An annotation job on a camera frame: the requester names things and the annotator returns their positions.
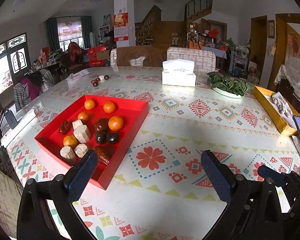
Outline white plate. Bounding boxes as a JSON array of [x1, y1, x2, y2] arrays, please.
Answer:
[[212, 87, 242, 99]]

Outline patterned tablecloth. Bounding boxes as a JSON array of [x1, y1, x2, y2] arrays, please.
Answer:
[[7, 67, 300, 239]]

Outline red gift box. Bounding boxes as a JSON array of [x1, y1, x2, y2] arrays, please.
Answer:
[[88, 45, 109, 67]]

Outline large red date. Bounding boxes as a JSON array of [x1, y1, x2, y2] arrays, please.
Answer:
[[94, 118, 109, 133]]

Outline small orange tangerine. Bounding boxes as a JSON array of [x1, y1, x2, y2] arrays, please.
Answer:
[[84, 99, 96, 110]]

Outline red shallow tray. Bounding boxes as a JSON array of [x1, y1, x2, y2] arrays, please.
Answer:
[[34, 95, 149, 190]]

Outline brown covered chair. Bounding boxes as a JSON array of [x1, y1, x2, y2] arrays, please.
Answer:
[[110, 46, 167, 67]]

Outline dark plum fruit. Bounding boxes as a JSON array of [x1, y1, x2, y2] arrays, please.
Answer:
[[95, 131, 107, 145], [106, 132, 120, 144]]

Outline chair with plaid clothes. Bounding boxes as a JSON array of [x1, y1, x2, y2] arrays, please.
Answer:
[[13, 69, 55, 112]]

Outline dark red jujube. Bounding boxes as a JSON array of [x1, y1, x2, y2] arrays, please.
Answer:
[[59, 120, 71, 135]]

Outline gold box lid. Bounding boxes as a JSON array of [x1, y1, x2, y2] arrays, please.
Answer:
[[253, 86, 298, 136]]

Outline yam piece dark skin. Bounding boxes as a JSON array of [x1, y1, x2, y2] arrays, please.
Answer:
[[60, 146, 76, 166]]

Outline white cloth with items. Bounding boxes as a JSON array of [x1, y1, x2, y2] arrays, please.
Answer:
[[271, 92, 293, 118]]

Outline small toy pieces cluster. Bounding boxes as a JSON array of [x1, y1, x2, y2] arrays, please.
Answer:
[[90, 75, 110, 87]]

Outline wall calendar red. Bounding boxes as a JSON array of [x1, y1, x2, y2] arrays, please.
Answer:
[[113, 12, 129, 42]]

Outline green spinach leaves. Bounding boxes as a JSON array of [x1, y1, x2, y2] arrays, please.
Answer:
[[207, 72, 250, 96]]

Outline small yellow-orange kumquat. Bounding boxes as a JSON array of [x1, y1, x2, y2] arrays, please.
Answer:
[[63, 135, 78, 150]]

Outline white tissue box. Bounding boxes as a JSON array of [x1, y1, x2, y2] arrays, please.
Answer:
[[162, 59, 197, 87]]

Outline white brick-pattern chair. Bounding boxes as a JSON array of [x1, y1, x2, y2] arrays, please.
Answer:
[[167, 47, 216, 73]]

